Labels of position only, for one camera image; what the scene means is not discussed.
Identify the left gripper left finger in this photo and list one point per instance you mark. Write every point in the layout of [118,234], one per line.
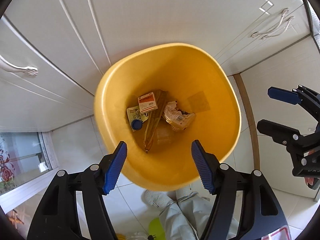
[56,216]

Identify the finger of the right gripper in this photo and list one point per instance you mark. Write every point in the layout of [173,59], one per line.
[307,98]
[289,137]

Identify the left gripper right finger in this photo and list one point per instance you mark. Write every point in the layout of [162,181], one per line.
[261,215]

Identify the silver foil medicine packet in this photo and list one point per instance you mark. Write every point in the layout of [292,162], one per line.
[178,119]

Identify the blue bottle cap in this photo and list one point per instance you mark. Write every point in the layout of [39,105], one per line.
[136,124]

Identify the amber plastic wrapper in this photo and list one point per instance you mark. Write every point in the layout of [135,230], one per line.
[154,118]

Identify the orange white medicine box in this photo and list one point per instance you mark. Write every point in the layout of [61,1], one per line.
[147,103]

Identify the yellow plastic trash bin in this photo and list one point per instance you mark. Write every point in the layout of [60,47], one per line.
[196,81]

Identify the person right hand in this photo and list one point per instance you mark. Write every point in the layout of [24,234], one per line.
[308,180]

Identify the person trouser leg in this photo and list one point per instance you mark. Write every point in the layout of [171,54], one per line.
[186,218]

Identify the white sock foot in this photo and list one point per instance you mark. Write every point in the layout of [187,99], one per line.
[157,199]

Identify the right cabinet handle upper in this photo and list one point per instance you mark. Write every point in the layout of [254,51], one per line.
[283,14]

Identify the right cabinet handle lower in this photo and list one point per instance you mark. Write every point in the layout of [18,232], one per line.
[281,31]

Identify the left cabinet door handle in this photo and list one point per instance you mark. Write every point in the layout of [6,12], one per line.
[9,67]

